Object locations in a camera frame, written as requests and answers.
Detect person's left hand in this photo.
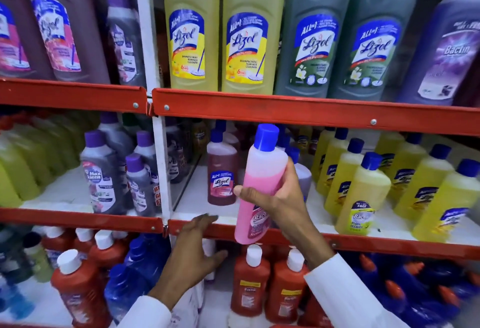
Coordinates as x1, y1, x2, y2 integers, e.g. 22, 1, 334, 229
157, 214, 229, 305

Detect person's right hand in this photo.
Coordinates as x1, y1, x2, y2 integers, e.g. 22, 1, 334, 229
233, 158, 328, 251

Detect pink cleaner bottle blue cap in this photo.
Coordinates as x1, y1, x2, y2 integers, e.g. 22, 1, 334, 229
234, 124, 289, 245

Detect person's left forearm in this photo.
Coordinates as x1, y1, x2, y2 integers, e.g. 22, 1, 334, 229
117, 283, 181, 328

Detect person's right forearm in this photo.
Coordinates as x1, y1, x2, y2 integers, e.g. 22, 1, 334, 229
296, 236, 411, 328

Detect small maroon bottle blue cap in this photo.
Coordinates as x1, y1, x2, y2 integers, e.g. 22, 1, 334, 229
206, 129, 239, 207

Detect red bottle white cap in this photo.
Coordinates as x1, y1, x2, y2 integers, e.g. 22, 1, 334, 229
50, 249, 112, 328
88, 230, 129, 277
265, 248, 310, 325
40, 226, 75, 261
73, 228, 95, 254
230, 244, 271, 318

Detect lavender bottle blue cap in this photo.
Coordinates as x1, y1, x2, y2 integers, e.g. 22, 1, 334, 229
285, 146, 313, 203

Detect white shelf board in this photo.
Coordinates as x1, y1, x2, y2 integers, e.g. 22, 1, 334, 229
19, 164, 166, 214
172, 155, 480, 246

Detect large yellow cleaner bottle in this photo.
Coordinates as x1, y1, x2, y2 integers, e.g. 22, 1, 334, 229
163, 0, 220, 92
221, 0, 286, 95

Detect row of yellow bottles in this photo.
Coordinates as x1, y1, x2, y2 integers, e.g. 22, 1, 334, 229
310, 127, 480, 244

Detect large green cleaner bottle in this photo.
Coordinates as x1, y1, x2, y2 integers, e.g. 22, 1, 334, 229
328, 0, 417, 100
274, 0, 352, 99

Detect pale green bottle dark cap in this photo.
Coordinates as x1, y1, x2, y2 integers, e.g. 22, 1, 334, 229
23, 232, 54, 283

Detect group of blue bottles orange caps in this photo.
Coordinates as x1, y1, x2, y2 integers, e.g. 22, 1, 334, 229
337, 251, 480, 328

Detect tall grey bottle purple cap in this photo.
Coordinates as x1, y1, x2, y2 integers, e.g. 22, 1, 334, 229
106, 0, 147, 88

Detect light blue bottle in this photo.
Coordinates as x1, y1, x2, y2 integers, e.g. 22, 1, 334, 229
0, 274, 35, 320

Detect group of lime green bottles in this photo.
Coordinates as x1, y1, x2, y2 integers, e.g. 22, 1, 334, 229
0, 111, 101, 209

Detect large purple cleaner bottle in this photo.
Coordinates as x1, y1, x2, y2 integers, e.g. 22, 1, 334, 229
396, 0, 480, 107

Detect large maroon cleaner bottle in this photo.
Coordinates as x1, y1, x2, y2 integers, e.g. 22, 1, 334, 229
18, 0, 112, 85
0, 0, 54, 80

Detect dark bottle behind post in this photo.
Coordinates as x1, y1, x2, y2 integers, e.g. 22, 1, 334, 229
165, 117, 193, 184

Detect red shelf rail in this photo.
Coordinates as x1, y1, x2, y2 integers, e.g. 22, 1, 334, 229
151, 88, 480, 137
0, 77, 148, 115
167, 219, 480, 261
0, 208, 165, 234

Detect white shelf upright post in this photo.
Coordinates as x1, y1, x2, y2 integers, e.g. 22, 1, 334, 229
133, 0, 174, 229

